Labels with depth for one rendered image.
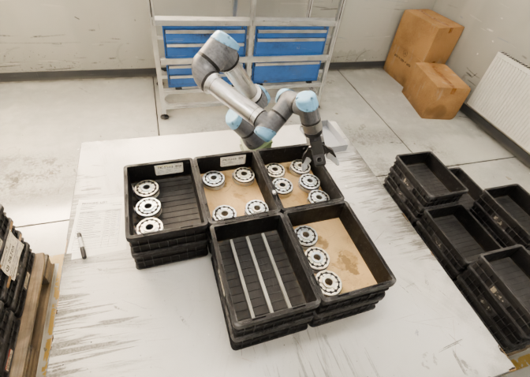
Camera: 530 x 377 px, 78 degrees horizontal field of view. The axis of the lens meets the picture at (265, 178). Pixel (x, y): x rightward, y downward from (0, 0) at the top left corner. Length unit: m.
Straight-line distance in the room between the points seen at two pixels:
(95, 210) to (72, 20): 2.64
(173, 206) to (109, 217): 0.33
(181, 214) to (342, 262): 0.70
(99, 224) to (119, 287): 0.34
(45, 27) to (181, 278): 3.19
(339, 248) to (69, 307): 1.06
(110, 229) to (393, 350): 1.26
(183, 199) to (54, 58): 2.98
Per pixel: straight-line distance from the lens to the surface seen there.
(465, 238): 2.45
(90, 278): 1.52
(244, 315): 1.22
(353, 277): 1.37
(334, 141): 2.16
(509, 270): 2.29
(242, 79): 1.58
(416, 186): 2.32
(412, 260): 1.70
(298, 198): 1.55
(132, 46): 4.07
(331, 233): 1.46
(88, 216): 1.71
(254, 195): 1.53
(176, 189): 1.55
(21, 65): 4.34
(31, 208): 2.87
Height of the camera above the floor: 1.95
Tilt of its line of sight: 44 degrees down
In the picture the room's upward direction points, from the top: 9 degrees clockwise
